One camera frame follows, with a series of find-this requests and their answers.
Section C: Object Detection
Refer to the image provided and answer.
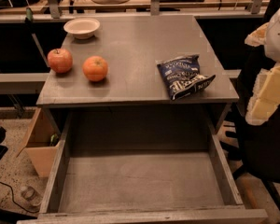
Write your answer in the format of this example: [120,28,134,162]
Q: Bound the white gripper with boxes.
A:
[245,8,280,125]

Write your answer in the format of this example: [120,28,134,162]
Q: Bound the cardboard box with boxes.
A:
[17,108,59,177]

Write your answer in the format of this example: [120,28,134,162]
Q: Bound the orange fruit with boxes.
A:
[82,56,108,82]

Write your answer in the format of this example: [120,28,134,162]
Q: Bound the clear plastic bottle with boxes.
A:
[21,186,42,207]

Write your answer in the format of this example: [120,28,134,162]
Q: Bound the white paper bowl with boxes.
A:
[63,18,100,39]

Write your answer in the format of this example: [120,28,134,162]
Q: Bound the black office chair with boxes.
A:
[228,0,280,211]

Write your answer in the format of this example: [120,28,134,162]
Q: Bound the black floor cable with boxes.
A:
[0,176,41,214]

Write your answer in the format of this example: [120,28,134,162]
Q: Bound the red apple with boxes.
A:
[48,49,73,74]

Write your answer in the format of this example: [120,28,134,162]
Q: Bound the grey cabinet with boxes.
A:
[35,14,240,135]

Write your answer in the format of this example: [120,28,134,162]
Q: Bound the blue chip bag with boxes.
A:
[157,54,216,101]

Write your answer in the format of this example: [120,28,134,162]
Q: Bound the open grey top drawer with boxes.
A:
[18,110,267,224]

